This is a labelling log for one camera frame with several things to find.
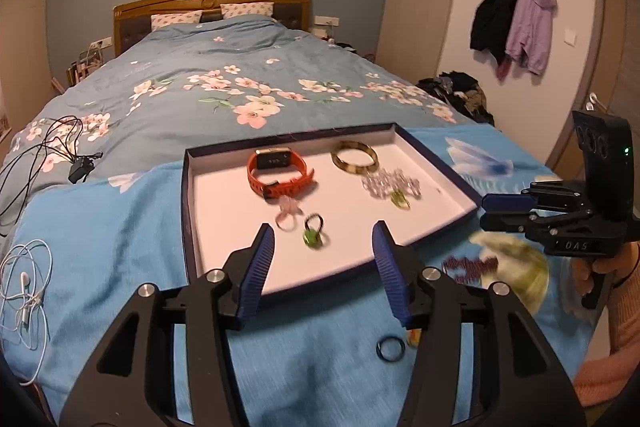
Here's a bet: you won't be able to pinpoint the purple beaded bracelet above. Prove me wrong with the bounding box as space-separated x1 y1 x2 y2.
441 253 501 287

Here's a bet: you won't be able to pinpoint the green stone key ring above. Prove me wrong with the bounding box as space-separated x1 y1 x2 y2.
389 188 412 212

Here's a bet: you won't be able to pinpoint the pink stone ring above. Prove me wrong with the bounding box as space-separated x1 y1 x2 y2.
274 195 305 233

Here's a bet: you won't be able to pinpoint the clear crystal bead bracelet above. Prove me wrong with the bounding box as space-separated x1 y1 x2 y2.
360 168 422 200

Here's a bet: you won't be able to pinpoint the orange smart watch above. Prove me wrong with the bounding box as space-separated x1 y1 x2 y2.
246 147 314 200

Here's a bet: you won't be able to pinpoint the tortoiseshell bangle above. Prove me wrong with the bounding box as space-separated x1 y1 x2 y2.
331 140 380 176

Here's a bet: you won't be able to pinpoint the right forearm pink sleeve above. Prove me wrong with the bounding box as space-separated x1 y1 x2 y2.
574 263 639 407

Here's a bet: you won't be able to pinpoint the right hand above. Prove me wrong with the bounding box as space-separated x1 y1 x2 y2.
570 242 639 296

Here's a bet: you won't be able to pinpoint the light blue floral blanket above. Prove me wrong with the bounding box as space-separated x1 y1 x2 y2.
3 149 597 426

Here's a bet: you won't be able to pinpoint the dark clothes pile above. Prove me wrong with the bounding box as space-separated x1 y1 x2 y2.
416 70 495 126

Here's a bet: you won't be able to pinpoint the dark blue shallow box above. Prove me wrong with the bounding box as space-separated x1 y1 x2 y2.
181 124 480 294

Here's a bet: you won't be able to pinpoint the wooden door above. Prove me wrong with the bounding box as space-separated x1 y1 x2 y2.
544 0 640 183

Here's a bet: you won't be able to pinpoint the purple hanging hoodie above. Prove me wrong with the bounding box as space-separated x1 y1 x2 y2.
506 0 558 76

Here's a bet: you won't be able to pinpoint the black hanging jacket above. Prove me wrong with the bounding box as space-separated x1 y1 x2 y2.
470 0 518 66

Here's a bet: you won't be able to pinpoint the blue floral duvet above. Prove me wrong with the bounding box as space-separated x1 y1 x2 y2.
0 15 474 233

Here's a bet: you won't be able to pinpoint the white earphones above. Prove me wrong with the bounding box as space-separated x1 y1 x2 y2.
1 239 53 387

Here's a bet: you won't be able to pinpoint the right patterned pillow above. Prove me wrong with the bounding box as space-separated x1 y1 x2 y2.
220 1 274 20

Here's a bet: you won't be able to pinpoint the patterned pillow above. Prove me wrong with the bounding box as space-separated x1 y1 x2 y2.
151 11 202 31
220 1 274 20

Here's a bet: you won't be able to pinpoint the left patterned pillow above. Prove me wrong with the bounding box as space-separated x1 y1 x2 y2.
151 11 202 31

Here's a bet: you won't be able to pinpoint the wooden headboard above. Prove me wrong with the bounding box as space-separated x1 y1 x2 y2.
113 0 311 56

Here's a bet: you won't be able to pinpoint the black ring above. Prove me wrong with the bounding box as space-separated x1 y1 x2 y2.
375 335 407 363

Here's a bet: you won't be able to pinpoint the white wall switch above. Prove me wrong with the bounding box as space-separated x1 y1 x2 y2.
564 28 577 46

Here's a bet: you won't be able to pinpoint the black charger with cables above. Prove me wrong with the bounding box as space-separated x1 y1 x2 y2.
1 113 111 239

